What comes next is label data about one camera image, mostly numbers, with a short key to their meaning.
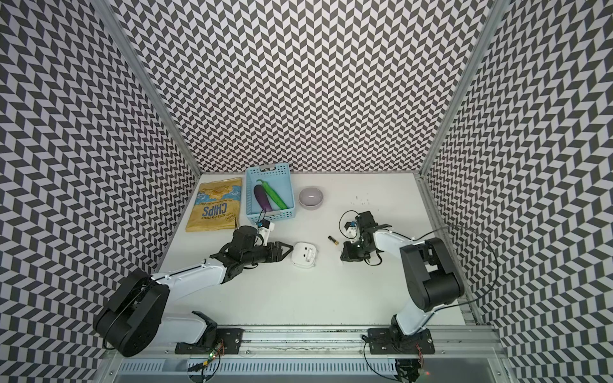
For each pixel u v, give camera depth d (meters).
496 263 0.76
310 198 1.04
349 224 0.87
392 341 0.67
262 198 1.07
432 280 0.46
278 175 1.16
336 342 0.75
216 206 1.04
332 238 0.98
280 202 1.08
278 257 0.77
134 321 0.42
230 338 0.73
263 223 0.80
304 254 0.88
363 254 0.79
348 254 0.81
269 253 0.77
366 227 0.75
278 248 0.78
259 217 0.96
